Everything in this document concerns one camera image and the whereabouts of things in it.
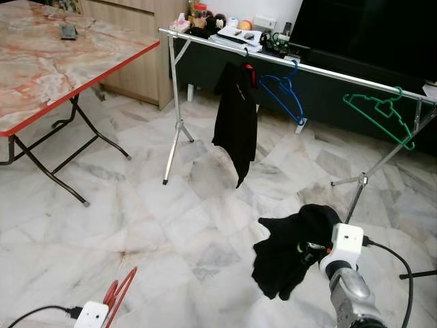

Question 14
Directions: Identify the plain black shirt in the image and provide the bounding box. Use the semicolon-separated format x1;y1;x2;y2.
251;203;343;302

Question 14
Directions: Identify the blue plastic clothes hanger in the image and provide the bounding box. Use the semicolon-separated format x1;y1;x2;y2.
257;59;307;128

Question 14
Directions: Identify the red plastic clothes hanger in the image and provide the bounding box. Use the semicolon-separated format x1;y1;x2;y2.
102;266;139;328

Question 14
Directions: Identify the green plastic clothes hanger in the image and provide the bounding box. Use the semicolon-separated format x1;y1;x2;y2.
342;86;417;152

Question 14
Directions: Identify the black TV console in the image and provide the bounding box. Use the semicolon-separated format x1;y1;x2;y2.
171;33;437;159

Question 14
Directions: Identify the black shirt with red label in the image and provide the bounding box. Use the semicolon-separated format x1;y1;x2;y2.
211;61;259;190

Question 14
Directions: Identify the silver metal clothes rack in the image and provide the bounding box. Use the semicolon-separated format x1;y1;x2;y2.
158;27;437;224

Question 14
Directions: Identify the white paper sheet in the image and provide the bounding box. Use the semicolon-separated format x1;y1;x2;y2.
421;81;437;100

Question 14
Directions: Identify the green mug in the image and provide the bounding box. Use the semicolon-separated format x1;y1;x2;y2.
262;30;292;54

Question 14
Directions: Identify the black flat-screen TV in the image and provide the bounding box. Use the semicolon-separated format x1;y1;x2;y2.
287;0;437;94

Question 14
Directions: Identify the stack of white papers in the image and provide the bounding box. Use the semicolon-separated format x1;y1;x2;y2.
208;26;264;53

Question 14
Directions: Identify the pink tissue box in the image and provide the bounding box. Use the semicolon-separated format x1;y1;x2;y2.
169;14;191;33

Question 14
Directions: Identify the jar with red lid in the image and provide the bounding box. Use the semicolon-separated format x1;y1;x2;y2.
191;1;210;29

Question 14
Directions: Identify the marble-pattern table with red edge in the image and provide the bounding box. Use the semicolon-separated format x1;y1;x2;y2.
0;0;162;208

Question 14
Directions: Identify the small black wallet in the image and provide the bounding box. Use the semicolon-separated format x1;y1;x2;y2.
59;23;80;41

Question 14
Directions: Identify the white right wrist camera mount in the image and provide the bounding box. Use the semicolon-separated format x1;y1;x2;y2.
319;222;365;276

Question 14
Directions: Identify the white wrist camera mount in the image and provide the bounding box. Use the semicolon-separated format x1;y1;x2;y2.
319;222;365;276
73;300;111;328

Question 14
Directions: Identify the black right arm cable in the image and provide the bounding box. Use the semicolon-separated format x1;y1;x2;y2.
361;235;415;328

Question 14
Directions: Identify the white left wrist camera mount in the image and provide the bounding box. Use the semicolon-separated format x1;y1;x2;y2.
73;300;111;328

